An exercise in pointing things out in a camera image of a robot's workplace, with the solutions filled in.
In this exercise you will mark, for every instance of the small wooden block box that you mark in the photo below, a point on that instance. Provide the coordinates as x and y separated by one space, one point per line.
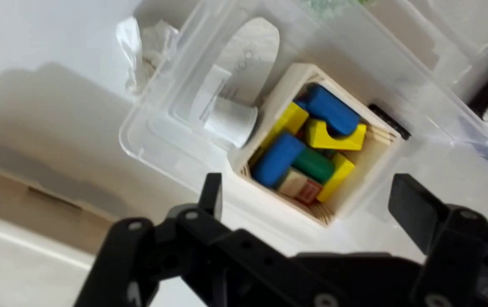
363 171

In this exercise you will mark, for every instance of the natural wood block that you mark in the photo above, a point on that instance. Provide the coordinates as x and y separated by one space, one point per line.
292 181

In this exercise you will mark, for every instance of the white oval plastic scoop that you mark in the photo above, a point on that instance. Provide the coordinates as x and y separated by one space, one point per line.
252 51

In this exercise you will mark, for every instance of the white plastic cylinder piece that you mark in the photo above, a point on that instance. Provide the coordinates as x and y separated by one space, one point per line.
228 121

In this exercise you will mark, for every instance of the crumpled clear plastic wrap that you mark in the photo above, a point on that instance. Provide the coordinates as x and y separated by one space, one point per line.
143 44

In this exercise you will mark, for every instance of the yellow arch block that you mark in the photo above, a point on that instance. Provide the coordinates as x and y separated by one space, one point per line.
319 137

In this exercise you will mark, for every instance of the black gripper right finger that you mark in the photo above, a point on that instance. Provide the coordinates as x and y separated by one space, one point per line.
459 256

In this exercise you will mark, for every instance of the blue cylinder block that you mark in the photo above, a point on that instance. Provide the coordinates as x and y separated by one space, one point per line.
329 111
274 159

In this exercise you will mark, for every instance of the green block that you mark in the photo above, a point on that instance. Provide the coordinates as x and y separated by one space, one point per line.
312 164

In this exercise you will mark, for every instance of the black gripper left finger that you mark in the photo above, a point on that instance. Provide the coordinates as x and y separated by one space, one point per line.
135 256

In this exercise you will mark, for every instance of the beige clamshell takeout container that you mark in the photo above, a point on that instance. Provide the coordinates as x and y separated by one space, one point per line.
27 205

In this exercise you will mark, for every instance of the red block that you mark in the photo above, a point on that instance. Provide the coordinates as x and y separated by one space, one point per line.
309 193

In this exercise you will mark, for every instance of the yellow rectangular block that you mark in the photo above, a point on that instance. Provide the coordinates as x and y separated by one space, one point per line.
288 119
338 172

